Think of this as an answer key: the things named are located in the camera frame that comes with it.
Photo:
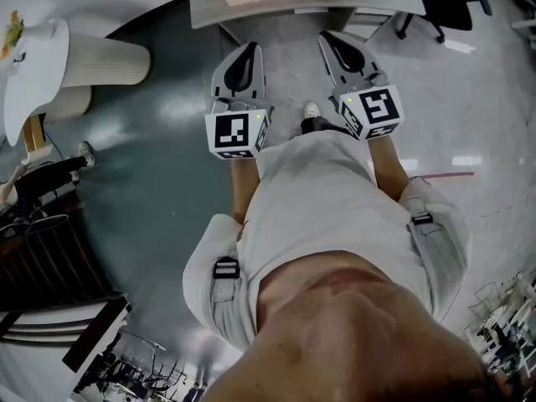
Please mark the grey wooden desk with shelves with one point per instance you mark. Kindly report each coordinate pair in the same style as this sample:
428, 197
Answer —
209, 15

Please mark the light wooden chair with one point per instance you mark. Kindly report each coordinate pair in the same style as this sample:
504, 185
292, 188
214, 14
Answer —
35, 134

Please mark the person's black trousers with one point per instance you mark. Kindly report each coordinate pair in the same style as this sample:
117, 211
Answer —
318, 124

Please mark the dark wooden slatted bench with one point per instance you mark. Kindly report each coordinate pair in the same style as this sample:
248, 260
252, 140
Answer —
37, 262

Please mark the black office chair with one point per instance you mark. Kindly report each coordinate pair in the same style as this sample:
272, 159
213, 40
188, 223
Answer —
448, 2

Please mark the yellow green flower bunch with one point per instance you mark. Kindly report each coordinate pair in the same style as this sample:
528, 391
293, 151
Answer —
12, 32

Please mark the person's right forearm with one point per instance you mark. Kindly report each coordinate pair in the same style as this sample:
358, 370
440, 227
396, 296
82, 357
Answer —
385, 161

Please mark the white black-topped cabinet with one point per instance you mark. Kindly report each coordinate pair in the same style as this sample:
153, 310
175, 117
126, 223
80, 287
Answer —
96, 333

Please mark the small ribbed beige table base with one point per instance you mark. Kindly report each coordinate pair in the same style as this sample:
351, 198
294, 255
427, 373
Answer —
71, 103

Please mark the person's white shirt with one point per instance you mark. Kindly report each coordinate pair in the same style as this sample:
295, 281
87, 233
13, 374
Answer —
318, 199

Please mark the white curved table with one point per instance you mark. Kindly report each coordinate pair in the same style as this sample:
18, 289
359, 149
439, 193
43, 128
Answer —
37, 69

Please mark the person's right white shoe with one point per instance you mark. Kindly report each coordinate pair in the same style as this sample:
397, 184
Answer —
311, 109

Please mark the red floor tape strip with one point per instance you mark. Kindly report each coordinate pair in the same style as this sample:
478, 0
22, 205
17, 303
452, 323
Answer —
452, 174

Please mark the person's left forearm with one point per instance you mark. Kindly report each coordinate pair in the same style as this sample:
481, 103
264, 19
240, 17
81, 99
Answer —
243, 191

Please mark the person's chin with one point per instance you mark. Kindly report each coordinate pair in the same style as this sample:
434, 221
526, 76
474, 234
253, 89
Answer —
356, 341

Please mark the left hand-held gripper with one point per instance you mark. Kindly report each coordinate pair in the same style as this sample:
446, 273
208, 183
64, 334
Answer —
230, 130

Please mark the cluttered white workstation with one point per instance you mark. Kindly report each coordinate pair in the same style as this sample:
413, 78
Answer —
502, 333

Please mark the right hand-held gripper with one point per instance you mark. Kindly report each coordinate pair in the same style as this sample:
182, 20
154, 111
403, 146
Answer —
379, 107

